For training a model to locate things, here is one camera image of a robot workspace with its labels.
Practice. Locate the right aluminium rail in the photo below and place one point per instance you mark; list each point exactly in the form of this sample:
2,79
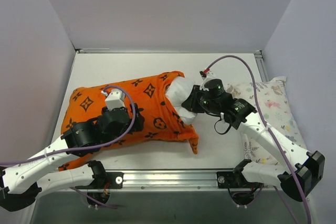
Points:
261,65

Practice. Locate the back aluminium rail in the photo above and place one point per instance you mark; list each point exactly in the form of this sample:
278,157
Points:
160,51

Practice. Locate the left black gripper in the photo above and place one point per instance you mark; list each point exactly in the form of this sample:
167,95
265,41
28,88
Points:
137,120

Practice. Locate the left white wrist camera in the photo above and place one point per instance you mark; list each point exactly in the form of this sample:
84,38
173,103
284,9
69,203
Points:
114,99

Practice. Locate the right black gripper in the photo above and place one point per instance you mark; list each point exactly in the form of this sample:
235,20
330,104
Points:
191,100

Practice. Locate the orange black patterned pillowcase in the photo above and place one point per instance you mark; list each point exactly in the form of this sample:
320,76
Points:
161,122

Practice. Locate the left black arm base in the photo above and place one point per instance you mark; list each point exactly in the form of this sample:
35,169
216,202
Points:
101,178

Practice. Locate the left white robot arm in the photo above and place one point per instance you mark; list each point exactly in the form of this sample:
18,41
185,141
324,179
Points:
23,183

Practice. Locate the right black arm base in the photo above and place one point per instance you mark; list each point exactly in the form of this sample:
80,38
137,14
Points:
229,178

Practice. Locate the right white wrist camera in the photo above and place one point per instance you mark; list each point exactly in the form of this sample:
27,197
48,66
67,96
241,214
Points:
207,75

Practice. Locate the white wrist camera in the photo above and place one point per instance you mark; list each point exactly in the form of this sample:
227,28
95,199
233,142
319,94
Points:
207,75
114,99

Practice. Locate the floral white pillow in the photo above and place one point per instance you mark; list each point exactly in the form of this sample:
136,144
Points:
275,108

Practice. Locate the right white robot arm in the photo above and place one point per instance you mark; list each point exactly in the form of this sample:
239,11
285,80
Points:
298,171

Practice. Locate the front aluminium rail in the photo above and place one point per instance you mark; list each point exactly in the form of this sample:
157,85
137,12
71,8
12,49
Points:
159,180

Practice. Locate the aluminium rail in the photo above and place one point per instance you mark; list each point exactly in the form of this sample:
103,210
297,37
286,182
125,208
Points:
160,51
261,65
159,180

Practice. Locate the white pillow insert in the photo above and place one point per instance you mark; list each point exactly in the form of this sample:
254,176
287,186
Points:
177,93

